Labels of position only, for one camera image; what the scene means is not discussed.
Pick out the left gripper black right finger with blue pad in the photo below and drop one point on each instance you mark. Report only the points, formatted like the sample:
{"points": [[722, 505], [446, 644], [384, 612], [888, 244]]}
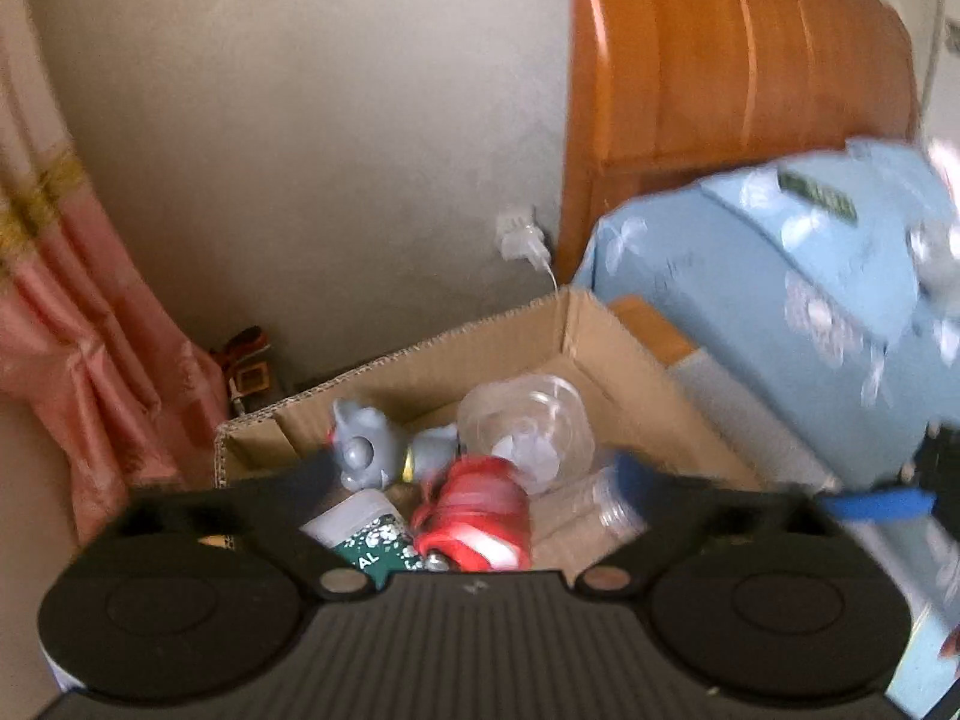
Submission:
{"points": [[756, 595]]}

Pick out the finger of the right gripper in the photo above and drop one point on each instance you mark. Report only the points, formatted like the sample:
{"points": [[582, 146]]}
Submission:
{"points": [[878, 505]]}

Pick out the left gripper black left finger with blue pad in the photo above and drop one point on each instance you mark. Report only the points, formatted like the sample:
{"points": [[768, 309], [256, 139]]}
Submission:
{"points": [[192, 594]]}

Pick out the red toy train car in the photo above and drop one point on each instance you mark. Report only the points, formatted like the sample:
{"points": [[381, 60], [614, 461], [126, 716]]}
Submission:
{"points": [[476, 516]]}

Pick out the clear plastic cup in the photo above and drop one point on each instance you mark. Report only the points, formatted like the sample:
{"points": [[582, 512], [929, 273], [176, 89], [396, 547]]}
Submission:
{"points": [[591, 499]]}

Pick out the white green labelled container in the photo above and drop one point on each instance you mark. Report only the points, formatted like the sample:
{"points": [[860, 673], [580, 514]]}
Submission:
{"points": [[369, 532]]}

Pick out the light blue floral pillow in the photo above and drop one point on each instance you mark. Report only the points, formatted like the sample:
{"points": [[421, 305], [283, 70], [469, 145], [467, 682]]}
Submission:
{"points": [[798, 277]]}

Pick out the grey toy figure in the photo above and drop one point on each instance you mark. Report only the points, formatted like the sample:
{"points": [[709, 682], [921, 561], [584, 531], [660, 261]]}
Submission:
{"points": [[372, 452]]}

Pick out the pink curtain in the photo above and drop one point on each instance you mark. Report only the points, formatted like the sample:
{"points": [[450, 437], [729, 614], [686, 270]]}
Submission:
{"points": [[127, 395]]}

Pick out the clear round plastic jar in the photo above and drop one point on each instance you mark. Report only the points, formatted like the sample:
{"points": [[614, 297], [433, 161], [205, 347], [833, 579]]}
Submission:
{"points": [[537, 422]]}

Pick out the cardboard box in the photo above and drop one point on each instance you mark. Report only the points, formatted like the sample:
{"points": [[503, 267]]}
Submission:
{"points": [[630, 401]]}

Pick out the orange wooden headboard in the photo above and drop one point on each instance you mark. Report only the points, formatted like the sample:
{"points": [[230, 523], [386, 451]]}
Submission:
{"points": [[664, 91]]}

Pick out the white wall charger plug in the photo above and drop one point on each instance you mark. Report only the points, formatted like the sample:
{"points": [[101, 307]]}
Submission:
{"points": [[519, 237]]}

